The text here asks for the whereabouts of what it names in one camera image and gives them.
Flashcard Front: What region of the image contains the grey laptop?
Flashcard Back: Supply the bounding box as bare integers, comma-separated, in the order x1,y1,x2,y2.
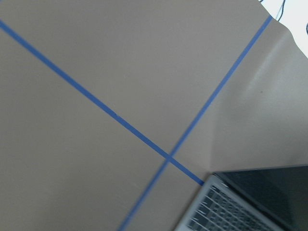
175,165,308,231

